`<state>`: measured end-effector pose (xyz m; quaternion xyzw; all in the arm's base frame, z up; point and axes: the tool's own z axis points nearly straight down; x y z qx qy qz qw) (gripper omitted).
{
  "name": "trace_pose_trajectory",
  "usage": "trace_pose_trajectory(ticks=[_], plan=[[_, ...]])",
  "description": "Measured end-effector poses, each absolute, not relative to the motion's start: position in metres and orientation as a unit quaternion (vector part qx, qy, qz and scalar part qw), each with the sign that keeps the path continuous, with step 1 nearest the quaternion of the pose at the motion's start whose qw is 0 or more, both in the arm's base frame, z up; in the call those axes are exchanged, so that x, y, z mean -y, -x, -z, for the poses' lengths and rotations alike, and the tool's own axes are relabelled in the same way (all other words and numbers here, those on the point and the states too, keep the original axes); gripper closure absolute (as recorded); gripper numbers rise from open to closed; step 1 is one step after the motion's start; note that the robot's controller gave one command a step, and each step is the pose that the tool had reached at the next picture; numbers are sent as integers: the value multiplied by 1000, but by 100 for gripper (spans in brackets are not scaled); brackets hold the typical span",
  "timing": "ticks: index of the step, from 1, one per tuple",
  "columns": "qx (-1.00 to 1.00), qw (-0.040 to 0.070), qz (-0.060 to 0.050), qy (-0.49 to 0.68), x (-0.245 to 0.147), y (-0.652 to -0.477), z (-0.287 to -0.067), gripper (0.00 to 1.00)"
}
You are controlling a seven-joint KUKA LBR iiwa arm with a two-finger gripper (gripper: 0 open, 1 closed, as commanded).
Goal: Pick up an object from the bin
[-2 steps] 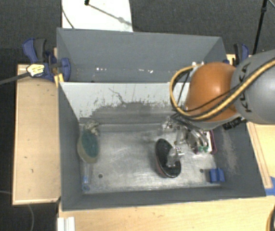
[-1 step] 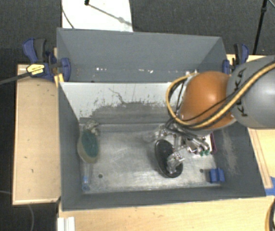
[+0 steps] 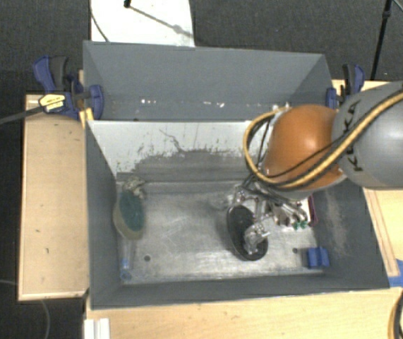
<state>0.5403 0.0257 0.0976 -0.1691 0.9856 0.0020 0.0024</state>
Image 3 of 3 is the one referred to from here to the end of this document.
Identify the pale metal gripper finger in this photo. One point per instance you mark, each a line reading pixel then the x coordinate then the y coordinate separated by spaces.
pixel 250 244
pixel 262 232

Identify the black oval disc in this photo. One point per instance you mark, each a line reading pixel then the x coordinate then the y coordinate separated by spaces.
pixel 238 224

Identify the purple flat strip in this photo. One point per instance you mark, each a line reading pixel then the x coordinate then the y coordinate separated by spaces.
pixel 314 210

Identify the blue ridged block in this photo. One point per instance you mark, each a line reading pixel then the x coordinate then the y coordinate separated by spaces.
pixel 317 257

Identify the green oval scrub brush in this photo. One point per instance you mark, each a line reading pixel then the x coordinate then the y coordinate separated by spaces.
pixel 130 212

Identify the clear plastic bottle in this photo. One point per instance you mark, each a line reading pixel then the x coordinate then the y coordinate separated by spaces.
pixel 126 260

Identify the grey-green toy animal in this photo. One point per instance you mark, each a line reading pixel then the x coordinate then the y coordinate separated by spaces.
pixel 135 185

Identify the grey metal bin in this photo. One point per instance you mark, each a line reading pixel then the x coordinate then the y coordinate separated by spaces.
pixel 194 83

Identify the pale wood board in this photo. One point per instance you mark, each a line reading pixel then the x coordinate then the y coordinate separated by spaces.
pixel 54 203

